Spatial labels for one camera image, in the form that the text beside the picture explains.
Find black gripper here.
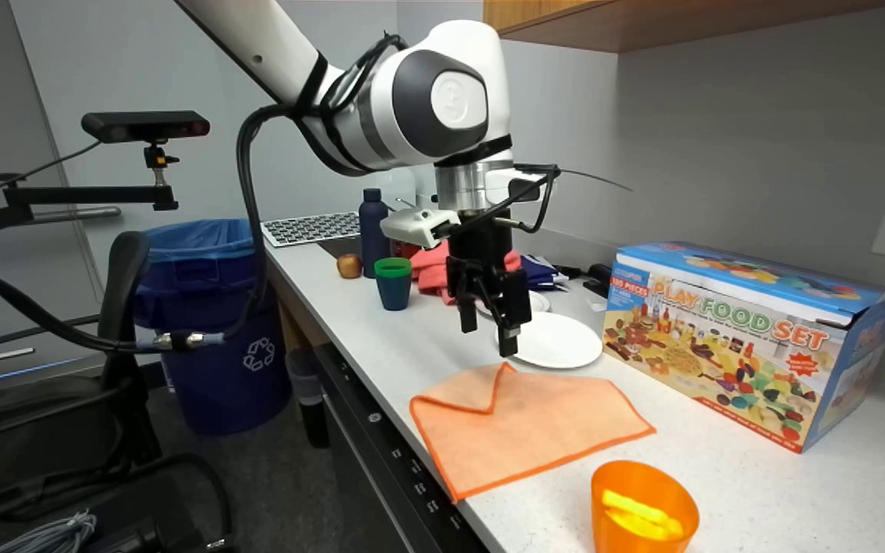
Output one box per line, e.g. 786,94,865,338
446,212,534,360

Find orange microfiber towel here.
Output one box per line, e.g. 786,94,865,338
404,360,658,506

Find small dark blue item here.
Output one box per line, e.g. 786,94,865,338
515,252,572,293

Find salmon red cloth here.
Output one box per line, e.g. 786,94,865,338
390,241,527,306

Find white round plate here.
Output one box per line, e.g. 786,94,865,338
510,311,605,373

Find blue cup with green rim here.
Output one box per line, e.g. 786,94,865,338
371,255,414,313

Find black stapler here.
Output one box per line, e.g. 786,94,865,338
578,262,617,302

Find dark blue bottle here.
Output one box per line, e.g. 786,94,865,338
357,186,393,280

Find gray computer keyboard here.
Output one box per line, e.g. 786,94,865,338
257,210,361,252

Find dark dishwasher front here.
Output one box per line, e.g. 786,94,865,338
306,342,492,553

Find small yellow toy piece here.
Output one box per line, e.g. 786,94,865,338
603,490,687,545

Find translucent orange plastic cup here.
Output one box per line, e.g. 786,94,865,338
589,459,703,553

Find blue toy food set box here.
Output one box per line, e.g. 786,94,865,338
599,241,885,454

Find blue recycling bin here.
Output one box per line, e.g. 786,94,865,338
133,214,296,440

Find black office chair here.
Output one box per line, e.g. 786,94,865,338
0,227,238,553

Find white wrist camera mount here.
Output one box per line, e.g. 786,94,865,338
378,207,463,252

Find thick black cable hose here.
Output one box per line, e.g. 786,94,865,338
0,33,409,357

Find wooden wall cabinet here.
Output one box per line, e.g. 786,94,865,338
481,0,885,55

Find black stereo camera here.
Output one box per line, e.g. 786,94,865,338
79,107,212,146

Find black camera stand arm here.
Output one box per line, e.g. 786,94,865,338
0,143,182,250

